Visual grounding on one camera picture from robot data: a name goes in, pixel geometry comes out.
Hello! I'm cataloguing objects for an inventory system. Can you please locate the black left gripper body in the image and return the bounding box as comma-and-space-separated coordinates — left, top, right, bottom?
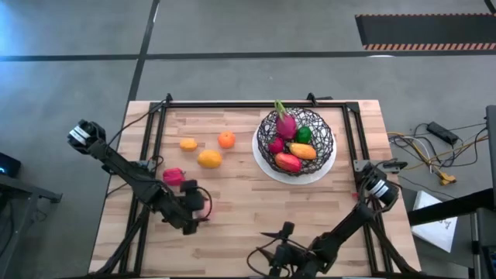
174, 178, 207, 236

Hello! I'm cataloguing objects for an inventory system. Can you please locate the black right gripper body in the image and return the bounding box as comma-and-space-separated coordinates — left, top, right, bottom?
269, 221, 312, 279

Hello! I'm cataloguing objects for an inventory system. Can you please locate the red bell pepper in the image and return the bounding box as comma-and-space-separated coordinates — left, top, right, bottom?
162, 167, 186, 187

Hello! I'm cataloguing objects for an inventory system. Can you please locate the large yellow mango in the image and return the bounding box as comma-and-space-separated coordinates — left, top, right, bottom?
196, 149, 224, 170

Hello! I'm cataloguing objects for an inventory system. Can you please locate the small yellow-orange fruit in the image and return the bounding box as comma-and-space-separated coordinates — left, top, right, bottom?
179, 137, 198, 152

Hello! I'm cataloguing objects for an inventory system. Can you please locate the round orange tangerine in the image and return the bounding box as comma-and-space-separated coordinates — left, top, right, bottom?
217, 130, 236, 150

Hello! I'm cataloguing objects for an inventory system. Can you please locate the red oblong mango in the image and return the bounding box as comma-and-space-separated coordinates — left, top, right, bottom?
274, 151, 303, 174

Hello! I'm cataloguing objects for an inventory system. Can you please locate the yellow-orange mango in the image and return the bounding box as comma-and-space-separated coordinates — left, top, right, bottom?
286, 142, 318, 161

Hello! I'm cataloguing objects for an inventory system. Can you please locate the red strawberry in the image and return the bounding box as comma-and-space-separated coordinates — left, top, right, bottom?
267, 136, 286, 155

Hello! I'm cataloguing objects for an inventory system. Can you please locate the green lime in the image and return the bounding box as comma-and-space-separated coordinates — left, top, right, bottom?
295, 126, 313, 144

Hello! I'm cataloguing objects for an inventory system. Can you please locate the pink dragon fruit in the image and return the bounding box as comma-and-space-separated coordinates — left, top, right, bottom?
274, 99, 298, 141

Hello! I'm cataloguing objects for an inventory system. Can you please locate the white paper sheet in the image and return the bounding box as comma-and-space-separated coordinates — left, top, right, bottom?
410, 190, 459, 253

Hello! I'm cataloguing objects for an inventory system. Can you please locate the black desk beam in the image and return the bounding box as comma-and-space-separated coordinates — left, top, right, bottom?
406, 188, 496, 228

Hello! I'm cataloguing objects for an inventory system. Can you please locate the grey side table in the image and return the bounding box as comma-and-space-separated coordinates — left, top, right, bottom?
0, 174, 63, 279

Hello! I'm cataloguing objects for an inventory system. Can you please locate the black device with light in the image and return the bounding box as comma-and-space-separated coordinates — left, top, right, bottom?
0, 151, 22, 178

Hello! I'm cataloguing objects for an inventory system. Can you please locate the black power adapter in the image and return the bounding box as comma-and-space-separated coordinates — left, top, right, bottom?
425, 121, 460, 146

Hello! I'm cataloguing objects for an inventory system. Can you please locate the grey cabinet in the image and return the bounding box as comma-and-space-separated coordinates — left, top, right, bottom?
470, 104, 496, 279

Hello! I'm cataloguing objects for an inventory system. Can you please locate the black hazard-striped floor mat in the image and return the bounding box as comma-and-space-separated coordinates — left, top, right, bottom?
355, 13, 496, 51

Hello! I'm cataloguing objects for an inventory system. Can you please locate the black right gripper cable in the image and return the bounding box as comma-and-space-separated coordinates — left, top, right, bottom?
246, 236, 290, 278

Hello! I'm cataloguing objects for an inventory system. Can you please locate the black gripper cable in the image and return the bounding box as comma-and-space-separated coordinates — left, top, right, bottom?
246, 236, 290, 278
195, 186, 214, 223

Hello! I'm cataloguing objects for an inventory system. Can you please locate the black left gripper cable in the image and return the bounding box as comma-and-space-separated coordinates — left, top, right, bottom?
195, 186, 214, 223

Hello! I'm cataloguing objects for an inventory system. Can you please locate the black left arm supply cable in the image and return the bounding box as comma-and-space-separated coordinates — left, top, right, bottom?
105, 101, 166, 150

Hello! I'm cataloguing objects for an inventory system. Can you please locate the grey metal bracket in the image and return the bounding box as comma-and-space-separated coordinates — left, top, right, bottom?
353, 159, 384, 174

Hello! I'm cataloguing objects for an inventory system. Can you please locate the black aluminium table frame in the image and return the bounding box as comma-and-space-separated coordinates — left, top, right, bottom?
88, 92, 422, 278

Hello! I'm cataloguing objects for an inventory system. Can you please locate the dark woven wire basket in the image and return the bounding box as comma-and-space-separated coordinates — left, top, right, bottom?
257, 107, 335, 177

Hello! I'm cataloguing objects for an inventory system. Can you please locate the yellow floor cable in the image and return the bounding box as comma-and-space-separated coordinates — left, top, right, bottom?
387, 131, 490, 175

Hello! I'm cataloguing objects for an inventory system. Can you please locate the yellow cable connector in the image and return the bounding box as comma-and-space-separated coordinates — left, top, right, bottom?
439, 170, 457, 186

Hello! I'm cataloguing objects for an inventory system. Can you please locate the black floor cable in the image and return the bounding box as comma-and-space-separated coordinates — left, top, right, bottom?
389, 122, 490, 170

